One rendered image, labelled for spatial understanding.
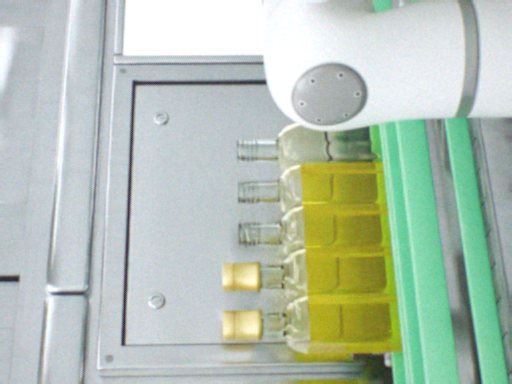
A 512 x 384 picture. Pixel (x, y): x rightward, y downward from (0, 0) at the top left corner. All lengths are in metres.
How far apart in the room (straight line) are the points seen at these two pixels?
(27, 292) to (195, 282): 0.22
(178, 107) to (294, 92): 0.69
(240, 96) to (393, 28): 0.70
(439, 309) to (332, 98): 0.34
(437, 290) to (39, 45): 0.80
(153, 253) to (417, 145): 0.40
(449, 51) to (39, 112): 0.83
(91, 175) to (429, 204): 0.52
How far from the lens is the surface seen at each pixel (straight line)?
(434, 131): 1.10
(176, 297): 1.27
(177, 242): 1.30
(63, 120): 1.42
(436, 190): 1.06
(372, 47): 0.73
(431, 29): 0.75
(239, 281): 1.12
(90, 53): 1.48
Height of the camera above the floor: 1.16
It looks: 2 degrees down
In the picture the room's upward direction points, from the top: 91 degrees counter-clockwise
